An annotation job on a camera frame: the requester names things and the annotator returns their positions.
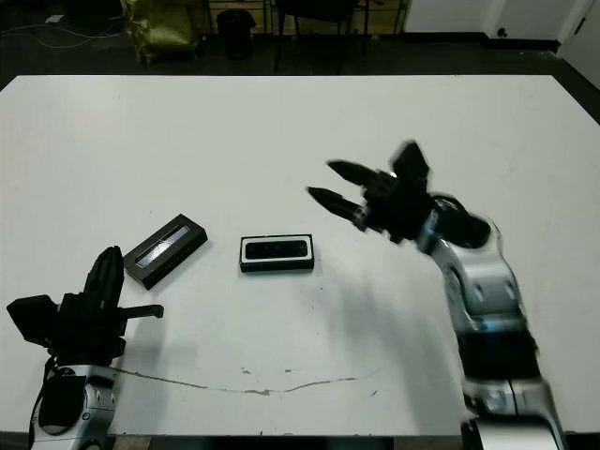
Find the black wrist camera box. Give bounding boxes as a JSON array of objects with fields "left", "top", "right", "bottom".
[
  {"left": 6, "top": 293, "right": 60, "bottom": 346},
  {"left": 388, "top": 140, "right": 433, "bottom": 182}
]

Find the black box lid with print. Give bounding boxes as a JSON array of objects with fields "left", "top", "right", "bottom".
[{"left": 122, "top": 214, "right": 209, "bottom": 292}]

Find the white floor cable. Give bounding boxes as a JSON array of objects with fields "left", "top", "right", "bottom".
[{"left": 0, "top": 19, "right": 128, "bottom": 51}]

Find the black box with white insert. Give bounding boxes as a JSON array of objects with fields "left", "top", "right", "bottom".
[{"left": 238, "top": 232, "right": 317, "bottom": 276}]

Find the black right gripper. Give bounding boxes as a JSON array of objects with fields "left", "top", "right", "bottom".
[{"left": 307, "top": 160, "right": 440, "bottom": 245}]

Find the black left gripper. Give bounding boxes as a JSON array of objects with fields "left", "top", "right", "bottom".
[{"left": 49, "top": 246, "right": 165, "bottom": 367}]

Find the yellow-green bag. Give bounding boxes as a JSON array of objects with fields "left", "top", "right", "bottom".
[{"left": 124, "top": 0, "right": 203, "bottom": 66}]

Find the black office chair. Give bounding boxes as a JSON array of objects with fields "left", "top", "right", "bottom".
[{"left": 273, "top": 0, "right": 369, "bottom": 76}]

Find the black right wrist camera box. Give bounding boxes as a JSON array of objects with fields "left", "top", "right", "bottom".
[{"left": 388, "top": 140, "right": 433, "bottom": 182}]

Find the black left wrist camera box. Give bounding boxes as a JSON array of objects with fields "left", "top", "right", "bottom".
[{"left": 6, "top": 293, "right": 60, "bottom": 346}]

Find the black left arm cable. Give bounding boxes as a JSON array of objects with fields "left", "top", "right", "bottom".
[{"left": 27, "top": 354, "right": 63, "bottom": 446}]

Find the slim black camera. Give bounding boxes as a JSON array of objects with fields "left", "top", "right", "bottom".
[{"left": 244, "top": 238, "right": 312, "bottom": 261}]

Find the black waste bin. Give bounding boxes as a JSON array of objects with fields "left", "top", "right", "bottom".
[{"left": 216, "top": 9, "right": 257, "bottom": 60}]

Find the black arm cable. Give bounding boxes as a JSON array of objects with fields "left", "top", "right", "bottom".
[
  {"left": 434, "top": 193, "right": 464, "bottom": 213},
  {"left": 27, "top": 354, "right": 63, "bottom": 446}
]

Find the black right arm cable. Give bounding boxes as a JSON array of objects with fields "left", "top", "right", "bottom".
[{"left": 434, "top": 193, "right": 464, "bottom": 213}]

